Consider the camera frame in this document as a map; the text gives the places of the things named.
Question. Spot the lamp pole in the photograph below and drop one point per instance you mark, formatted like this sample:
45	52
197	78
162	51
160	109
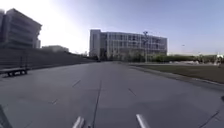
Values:
145	46

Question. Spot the low flat building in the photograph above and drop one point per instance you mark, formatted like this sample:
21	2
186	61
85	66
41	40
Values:
55	48

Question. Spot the pale gridded office building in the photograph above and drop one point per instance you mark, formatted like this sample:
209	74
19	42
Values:
128	45

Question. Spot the row of trees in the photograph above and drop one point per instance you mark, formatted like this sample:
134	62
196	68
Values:
190	58

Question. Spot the dark tall building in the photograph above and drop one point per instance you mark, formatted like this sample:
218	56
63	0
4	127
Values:
20	30

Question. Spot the dark sloped embankment wall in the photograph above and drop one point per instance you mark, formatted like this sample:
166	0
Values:
43	58

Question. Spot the robot's own part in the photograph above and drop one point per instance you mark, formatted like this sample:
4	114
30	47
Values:
78	122
142	121

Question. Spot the grass strip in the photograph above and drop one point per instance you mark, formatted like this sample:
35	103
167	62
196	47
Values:
190	71

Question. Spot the bench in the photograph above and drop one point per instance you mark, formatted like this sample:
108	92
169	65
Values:
14	71

